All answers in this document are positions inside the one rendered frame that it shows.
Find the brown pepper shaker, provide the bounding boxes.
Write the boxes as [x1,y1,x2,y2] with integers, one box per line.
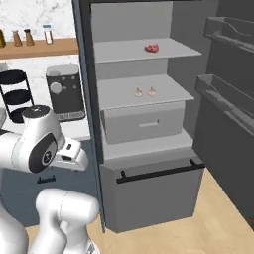
[12,29,24,48]
[23,28,36,47]

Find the grey open fridge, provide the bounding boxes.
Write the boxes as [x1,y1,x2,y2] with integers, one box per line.
[71,0,220,234]

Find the grey fridge door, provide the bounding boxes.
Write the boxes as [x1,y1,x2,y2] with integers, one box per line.
[192,0,254,230]

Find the grey fridge shelf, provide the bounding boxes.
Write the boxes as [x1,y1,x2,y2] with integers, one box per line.
[93,37,203,64]
[96,73,195,111]

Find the black freezer drawer handle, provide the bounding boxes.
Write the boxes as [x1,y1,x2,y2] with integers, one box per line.
[115,159,206,185]

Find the grey door bin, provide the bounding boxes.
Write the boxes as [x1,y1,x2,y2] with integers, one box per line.
[194,73,254,135]
[203,16,254,55]

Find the black and silver coffee machine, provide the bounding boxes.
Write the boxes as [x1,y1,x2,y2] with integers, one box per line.
[45,63,86,123]

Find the black tiered wire stand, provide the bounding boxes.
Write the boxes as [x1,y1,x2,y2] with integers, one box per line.
[0,69,36,124]

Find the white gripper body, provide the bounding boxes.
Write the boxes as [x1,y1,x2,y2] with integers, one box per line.
[53,147,90,172]

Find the grey fridge crisper drawer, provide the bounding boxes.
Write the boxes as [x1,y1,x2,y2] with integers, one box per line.
[100,100,187,146]

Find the grey freezer drawer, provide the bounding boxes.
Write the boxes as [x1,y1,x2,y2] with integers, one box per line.
[100,154,206,234]

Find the dark cupboard handle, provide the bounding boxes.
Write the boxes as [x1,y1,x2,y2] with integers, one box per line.
[36,176,56,186]

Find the red raw steak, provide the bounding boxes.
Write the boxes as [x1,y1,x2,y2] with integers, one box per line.
[144,44,161,54]

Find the white spice jar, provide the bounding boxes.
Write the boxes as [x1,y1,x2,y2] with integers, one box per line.
[42,24,55,46]

